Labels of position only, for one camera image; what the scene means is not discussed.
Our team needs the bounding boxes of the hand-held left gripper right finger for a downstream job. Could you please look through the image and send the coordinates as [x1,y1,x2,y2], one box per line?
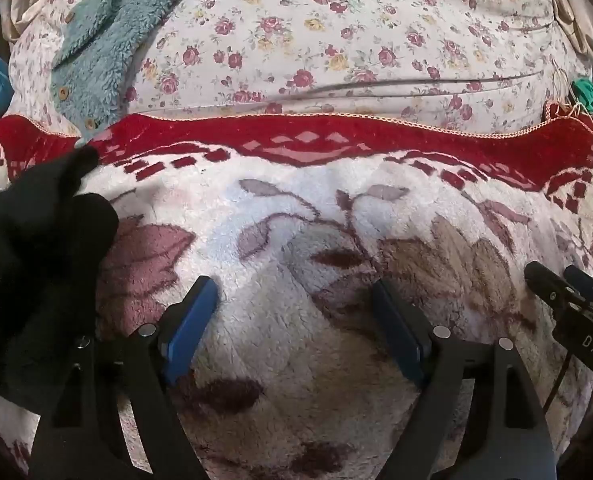
[371,279,557,480]

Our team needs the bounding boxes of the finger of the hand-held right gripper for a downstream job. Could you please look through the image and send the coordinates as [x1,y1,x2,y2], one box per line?
[564,265,593,311]
[524,261,585,318]

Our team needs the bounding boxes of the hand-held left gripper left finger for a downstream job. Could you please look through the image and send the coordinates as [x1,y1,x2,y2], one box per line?
[29,275,220,480]

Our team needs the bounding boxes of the black pants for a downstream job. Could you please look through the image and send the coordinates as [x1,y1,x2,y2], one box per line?
[0,146,120,411]

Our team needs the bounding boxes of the red and white floral blanket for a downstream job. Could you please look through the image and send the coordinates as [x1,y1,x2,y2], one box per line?
[0,102,593,480]

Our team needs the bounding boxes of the green cloth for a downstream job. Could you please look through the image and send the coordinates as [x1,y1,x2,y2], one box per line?
[571,77,593,116]

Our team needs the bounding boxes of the beige cloth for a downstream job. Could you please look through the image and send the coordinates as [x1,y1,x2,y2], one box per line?
[527,0,593,61]

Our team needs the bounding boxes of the floral rose print quilt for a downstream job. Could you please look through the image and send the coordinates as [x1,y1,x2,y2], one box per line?
[9,0,593,133]

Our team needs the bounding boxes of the teal fleece jacket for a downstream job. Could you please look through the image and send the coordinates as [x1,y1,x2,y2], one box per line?
[50,0,212,133]

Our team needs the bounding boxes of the beige curtain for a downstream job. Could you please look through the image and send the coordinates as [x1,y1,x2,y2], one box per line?
[0,0,52,43]

